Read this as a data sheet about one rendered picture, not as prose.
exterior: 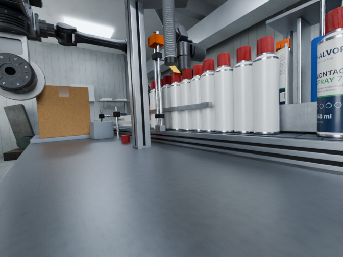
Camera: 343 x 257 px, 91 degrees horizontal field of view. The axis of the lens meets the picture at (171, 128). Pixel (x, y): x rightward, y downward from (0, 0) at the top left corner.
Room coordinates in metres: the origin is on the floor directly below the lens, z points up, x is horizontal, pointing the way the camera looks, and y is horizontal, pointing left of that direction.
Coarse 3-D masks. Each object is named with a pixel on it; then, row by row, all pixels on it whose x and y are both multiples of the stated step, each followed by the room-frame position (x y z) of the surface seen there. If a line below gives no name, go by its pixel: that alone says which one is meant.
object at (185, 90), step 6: (186, 72) 0.57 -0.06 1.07; (186, 78) 0.57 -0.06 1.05; (180, 84) 0.58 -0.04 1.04; (186, 84) 0.56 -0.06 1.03; (180, 90) 0.58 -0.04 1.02; (186, 90) 0.56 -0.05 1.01; (180, 96) 0.59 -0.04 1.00; (186, 96) 0.56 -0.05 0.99; (186, 102) 0.56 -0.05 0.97; (186, 114) 0.56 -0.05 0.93; (186, 120) 0.56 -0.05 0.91; (186, 126) 0.56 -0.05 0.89
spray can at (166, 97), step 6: (168, 78) 0.65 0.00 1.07; (168, 84) 0.65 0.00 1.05; (162, 90) 0.65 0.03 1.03; (168, 90) 0.64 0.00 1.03; (162, 96) 0.65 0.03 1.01; (168, 96) 0.64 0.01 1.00; (162, 102) 0.65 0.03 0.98; (168, 102) 0.64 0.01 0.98; (168, 114) 0.64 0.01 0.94; (168, 120) 0.64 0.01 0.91; (168, 126) 0.64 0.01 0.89
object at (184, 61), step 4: (180, 56) 0.66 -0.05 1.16; (184, 56) 0.66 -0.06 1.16; (188, 56) 0.67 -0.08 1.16; (180, 60) 0.66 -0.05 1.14; (184, 60) 0.66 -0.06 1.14; (188, 60) 0.67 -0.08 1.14; (180, 64) 0.66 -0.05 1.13; (184, 64) 0.66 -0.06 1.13; (188, 64) 0.67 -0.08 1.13; (180, 68) 0.66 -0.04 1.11; (184, 68) 0.64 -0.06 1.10; (188, 68) 0.64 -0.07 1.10; (192, 68) 0.65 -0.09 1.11; (172, 72) 0.70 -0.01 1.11; (180, 72) 0.67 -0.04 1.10
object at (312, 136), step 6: (114, 126) 1.19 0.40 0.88; (120, 126) 1.14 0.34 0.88; (126, 126) 1.10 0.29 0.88; (192, 132) 0.51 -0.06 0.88; (198, 132) 0.49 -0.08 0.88; (204, 132) 0.47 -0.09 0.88; (210, 132) 0.46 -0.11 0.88; (216, 132) 0.45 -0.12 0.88; (282, 132) 0.38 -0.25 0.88; (294, 138) 0.30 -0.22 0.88; (300, 138) 0.29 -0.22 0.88; (306, 138) 0.28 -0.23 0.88; (312, 138) 0.28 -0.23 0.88; (318, 138) 0.27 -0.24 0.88; (324, 138) 0.27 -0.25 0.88; (330, 138) 0.27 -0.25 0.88; (336, 138) 0.27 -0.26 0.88; (342, 138) 0.26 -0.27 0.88
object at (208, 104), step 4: (192, 104) 0.50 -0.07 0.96; (196, 104) 0.49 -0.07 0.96; (200, 104) 0.48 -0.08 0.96; (204, 104) 0.47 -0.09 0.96; (208, 104) 0.45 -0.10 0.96; (164, 108) 0.62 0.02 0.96; (168, 108) 0.60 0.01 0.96; (172, 108) 0.58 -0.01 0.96; (176, 108) 0.57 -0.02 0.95; (180, 108) 0.55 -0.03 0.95; (184, 108) 0.53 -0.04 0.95; (188, 108) 0.52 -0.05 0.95; (192, 108) 0.50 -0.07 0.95; (196, 108) 0.49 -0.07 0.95; (152, 112) 0.69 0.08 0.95; (112, 116) 1.11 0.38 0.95
